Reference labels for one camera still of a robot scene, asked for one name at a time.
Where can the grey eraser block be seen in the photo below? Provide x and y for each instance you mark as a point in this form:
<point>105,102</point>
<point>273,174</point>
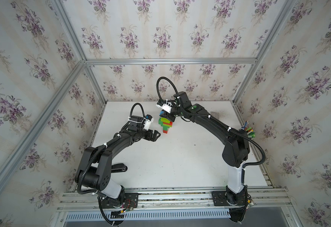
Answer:
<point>215,114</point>

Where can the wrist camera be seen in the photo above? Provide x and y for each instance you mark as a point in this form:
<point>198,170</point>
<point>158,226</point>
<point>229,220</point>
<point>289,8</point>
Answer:
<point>164,105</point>
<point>148,120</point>

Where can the lime green long lego brick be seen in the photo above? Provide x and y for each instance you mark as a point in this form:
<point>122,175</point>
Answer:
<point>164,120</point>

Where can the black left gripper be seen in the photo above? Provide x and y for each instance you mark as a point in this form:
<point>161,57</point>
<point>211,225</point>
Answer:
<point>148,137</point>

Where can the red long lego brick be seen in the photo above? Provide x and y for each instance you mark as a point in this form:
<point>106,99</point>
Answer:
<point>168,124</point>

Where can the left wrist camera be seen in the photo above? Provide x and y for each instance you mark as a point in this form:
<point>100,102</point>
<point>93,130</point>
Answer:
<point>148,120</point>

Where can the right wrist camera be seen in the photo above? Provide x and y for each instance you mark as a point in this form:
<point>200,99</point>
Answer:
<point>164,105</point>

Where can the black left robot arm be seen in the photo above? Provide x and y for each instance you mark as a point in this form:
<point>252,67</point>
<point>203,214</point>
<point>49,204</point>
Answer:
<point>94,172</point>

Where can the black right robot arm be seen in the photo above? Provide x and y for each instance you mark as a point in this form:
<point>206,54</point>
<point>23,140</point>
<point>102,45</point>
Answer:
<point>236,142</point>

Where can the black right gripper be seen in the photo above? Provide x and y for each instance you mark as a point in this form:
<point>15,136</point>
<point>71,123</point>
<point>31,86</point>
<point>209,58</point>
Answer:
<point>168,116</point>

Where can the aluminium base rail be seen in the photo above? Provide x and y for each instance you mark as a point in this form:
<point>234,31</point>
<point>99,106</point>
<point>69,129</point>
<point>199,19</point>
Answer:
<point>180,198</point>

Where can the coloured pens bundle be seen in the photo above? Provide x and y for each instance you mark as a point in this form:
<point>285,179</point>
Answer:
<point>248,127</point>

